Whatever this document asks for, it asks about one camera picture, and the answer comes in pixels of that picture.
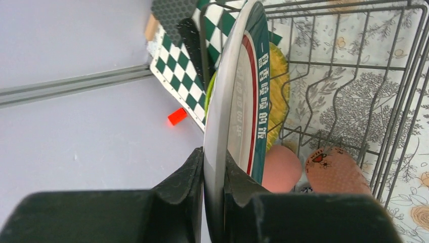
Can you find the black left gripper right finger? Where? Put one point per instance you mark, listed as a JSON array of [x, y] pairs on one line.
[[253, 214]]

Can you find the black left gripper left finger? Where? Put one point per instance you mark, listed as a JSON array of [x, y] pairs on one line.
[[169, 212]]

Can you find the white plate teal rim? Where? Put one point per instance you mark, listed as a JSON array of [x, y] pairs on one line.
[[237, 119]]

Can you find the blue white patterned bowl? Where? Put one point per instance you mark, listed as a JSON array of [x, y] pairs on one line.
[[306, 189]]

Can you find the pink dotted mug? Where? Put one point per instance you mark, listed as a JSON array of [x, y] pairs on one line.
[[333, 170]]

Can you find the red small block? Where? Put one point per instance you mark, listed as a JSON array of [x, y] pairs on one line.
[[177, 116]]

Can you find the green woven rim plate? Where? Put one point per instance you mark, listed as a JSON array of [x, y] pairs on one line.
[[279, 93]]

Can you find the green white checkered board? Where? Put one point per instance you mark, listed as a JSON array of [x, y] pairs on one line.
[[173, 67]]

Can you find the wooden block left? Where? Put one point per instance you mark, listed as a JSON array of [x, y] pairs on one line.
[[151, 28]]

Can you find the grey studded baseplate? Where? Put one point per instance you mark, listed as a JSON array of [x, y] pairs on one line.
[[170, 12]]

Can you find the black wire dish rack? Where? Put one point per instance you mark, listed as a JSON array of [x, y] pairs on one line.
[[356, 81]]

